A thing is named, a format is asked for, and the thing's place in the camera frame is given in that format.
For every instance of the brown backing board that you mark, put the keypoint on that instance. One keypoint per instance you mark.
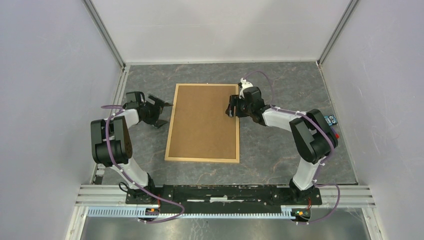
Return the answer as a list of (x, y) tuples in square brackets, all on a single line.
[(203, 122)]

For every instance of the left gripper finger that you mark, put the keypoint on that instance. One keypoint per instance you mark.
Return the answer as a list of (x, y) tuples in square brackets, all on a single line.
[(159, 123), (159, 102)]

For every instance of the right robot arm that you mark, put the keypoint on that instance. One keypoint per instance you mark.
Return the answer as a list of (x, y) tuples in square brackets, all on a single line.
[(314, 139)]

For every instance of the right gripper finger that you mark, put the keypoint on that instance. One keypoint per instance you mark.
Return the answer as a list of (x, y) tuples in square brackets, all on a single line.
[(231, 108), (236, 98)]

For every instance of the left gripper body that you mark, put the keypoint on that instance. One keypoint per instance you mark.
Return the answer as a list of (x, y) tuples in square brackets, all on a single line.
[(152, 113)]

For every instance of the wooden picture frame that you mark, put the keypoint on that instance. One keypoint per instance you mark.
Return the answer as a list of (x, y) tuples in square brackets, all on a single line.
[(169, 142)]

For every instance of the black blue toy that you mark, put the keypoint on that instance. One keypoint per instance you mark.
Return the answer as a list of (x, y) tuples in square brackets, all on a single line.
[(331, 120)]

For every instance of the white slotted cable duct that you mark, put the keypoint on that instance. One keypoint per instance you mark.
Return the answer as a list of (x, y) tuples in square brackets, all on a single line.
[(149, 213)]

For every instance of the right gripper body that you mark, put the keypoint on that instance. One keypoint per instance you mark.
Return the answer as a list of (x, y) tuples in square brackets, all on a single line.
[(245, 110)]

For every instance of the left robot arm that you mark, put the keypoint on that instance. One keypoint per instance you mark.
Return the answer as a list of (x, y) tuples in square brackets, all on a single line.
[(111, 144)]

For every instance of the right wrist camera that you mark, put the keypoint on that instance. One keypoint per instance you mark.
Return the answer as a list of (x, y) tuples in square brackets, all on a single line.
[(244, 84)]

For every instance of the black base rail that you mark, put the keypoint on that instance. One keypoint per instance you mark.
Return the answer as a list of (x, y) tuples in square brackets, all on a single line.
[(226, 199)]

